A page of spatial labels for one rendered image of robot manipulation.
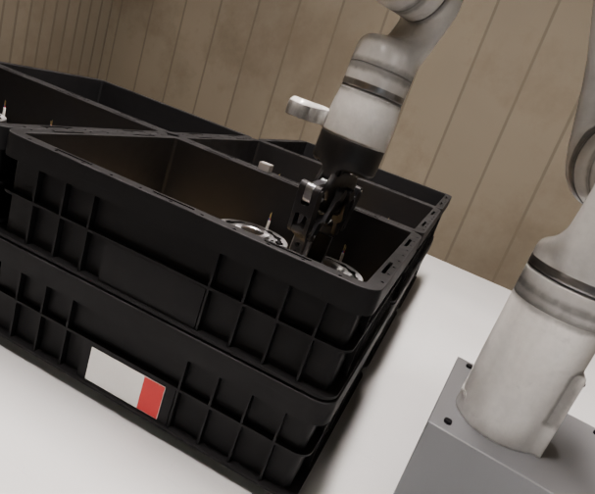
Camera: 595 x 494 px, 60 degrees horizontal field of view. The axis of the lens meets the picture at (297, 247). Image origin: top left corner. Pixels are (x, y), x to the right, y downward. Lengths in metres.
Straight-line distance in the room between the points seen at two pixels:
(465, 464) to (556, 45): 2.03
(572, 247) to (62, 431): 0.49
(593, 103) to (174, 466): 0.52
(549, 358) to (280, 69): 2.32
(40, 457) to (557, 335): 0.47
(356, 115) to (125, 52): 2.82
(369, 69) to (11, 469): 0.49
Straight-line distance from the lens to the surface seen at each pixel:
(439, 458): 0.57
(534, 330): 0.54
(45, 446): 0.53
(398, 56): 0.56
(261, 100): 2.73
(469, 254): 2.41
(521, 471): 0.56
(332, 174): 0.55
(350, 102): 0.55
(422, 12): 0.58
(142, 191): 0.48
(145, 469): 0.52
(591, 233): 0.51
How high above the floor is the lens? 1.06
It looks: 17 degrees down
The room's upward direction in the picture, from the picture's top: 19 degrees clockwise
